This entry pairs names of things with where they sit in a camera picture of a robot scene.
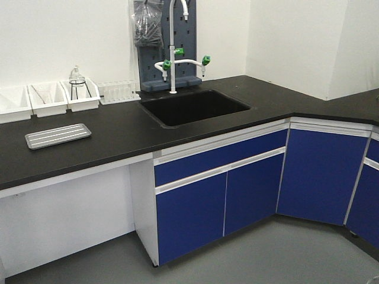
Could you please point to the white gooseneck lab faucet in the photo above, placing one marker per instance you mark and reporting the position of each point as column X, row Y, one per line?
column 166, row 65

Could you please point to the silver metal tray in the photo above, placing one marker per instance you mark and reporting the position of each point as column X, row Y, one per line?
column 55, row 136

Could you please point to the black tripod stand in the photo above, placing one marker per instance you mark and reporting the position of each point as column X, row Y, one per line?
column 79, row 89

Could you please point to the blue corner cabinet door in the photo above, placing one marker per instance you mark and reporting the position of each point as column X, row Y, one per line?
column 319, row 175

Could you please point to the round glass flask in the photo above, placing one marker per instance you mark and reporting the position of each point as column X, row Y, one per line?
column 75, row 78

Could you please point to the clear plastic bag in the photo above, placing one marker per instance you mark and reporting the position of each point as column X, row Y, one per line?
column 147, row 23

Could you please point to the grey pegboard drying rack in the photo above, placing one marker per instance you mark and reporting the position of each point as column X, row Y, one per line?
column 151, row 79

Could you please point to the black lab sink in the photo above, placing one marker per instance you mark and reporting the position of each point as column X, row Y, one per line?
column 178, row 110

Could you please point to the white storage bin left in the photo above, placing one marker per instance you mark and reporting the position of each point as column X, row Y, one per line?
column 15, row 104

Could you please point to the white test tube rack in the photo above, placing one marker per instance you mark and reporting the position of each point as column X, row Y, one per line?
column 118, row 92

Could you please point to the white storage bin right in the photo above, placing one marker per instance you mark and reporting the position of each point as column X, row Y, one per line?
column 82, row 104

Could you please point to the blue cabinet door left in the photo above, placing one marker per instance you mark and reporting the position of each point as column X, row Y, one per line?
column 190, row 217

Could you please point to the white storage bin middle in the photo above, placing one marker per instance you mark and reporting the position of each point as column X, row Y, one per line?
column 47, row 99

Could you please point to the blue cabinet door middle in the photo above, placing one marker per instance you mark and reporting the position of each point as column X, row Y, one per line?
column 252, row 192

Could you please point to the white storage bin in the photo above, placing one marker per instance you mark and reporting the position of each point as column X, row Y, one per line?
column 15, row 104
column 47, row 99
column 82, row 104

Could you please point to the blue right cabinet door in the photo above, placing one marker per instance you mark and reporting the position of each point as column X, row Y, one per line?
column 363, row 215

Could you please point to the blue cabinet drawer front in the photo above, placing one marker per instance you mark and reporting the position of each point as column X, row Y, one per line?
column 201, row 162

